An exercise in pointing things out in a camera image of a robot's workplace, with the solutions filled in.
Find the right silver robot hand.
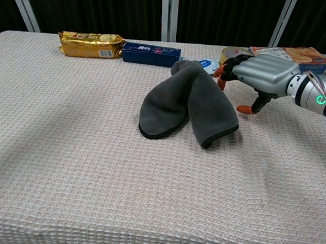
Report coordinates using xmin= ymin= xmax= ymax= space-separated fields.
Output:
xmin=212 ymin=52 xmax=302 ymax=119

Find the green cloth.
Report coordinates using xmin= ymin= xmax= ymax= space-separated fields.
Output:
xmin=136 ymin=57 xmax=244 ymax=151

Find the yellow tape roll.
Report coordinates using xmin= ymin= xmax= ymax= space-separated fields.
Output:
xmin=219 ymin=46 xmax=255 ymax=68

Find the orange biscuit box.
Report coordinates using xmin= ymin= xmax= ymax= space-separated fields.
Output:
xmin=248 ymin=43 xmax=326 ymax=75

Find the white blue wipes packet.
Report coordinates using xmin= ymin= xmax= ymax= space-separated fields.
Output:
xmin=180 ymin=56 xmax=222 ymax=75

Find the black curtain panel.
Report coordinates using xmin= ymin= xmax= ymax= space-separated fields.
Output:
xmin=0 ymin=0 xmax=30 ymax=40
xmin=18 ymin=0 xmax=163 ymax=41
xmin=175 ymin=0 xmax=287 ymax=50
xmin=277 ymin=0 xmax=326 ymax=55

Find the dark blue carton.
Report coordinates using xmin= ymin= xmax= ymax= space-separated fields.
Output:
xmin=120 ymin=41 xmax=183 ymax=69

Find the gold snack packet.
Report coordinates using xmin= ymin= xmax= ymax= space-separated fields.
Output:
xmin=56 ymin=30 xmax=127 ymax=61

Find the beige waffle tablecloth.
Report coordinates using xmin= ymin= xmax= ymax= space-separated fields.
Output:
xmin=0 ymin=30 xmax=326 ymax=244

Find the grey frame post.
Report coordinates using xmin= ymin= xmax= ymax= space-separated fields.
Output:
xmin=159 ymin=0 xmax=180 ymax=43
xmin=268 ymin=0 xmax=298 ymax=50
xmin=3 ymin=0 xmax=43 ymax=33

